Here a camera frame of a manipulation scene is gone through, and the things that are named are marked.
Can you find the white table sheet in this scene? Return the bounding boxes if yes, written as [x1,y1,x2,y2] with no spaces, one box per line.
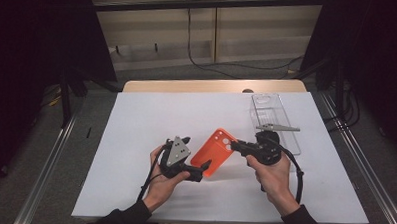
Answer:
[71,84,374,224]

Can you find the clear plastic container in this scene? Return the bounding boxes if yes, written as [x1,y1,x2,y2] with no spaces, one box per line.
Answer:
[246,92,305,174]

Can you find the person's right hand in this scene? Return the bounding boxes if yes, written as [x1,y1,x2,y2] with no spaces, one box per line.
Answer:
[243,151,303,218]

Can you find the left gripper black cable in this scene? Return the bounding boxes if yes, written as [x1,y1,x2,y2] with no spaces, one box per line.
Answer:
[136,139,171,204]

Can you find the long black floor cable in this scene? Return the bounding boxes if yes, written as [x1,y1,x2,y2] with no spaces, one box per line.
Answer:
[185,8,307,83]

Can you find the person's left hand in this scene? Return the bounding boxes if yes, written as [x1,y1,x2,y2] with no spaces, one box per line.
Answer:
[142,143,192,215]

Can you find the black metal stand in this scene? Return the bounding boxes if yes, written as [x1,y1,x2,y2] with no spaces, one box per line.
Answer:
[57,66,89,130]

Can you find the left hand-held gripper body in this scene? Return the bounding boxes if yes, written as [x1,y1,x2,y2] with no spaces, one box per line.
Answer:
[158,134,206,183]

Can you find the black curtain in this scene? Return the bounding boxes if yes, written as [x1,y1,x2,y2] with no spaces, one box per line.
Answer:
[297,0,397,162]
[0,0,121,198]

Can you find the orange phone case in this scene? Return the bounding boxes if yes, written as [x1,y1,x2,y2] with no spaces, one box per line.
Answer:
[189,126,240,179]

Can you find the wooden table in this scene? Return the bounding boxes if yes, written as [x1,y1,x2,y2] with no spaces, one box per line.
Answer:
[121,72,309,100]

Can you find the yellow cable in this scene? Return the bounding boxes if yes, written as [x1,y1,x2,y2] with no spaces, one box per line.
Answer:
[48,86,63,108]

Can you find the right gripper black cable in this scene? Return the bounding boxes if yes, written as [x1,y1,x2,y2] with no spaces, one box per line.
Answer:
[264,136,307,207]

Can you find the black horizontal bar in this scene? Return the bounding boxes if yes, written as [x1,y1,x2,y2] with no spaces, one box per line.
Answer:
[92,0,325,20]

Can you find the aluminium rail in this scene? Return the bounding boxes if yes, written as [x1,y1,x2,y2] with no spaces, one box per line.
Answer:
[12,108,79,224]
[315,91,397,224]

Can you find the bundle of black cables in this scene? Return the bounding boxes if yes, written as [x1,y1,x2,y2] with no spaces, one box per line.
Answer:
[323,79,363,134]

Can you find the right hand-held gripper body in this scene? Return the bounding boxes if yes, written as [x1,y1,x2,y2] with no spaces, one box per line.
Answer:
[240,121,302,168]

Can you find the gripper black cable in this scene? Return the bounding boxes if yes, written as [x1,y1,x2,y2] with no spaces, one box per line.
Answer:
[136,139,171,204]
[264,136,307,207]

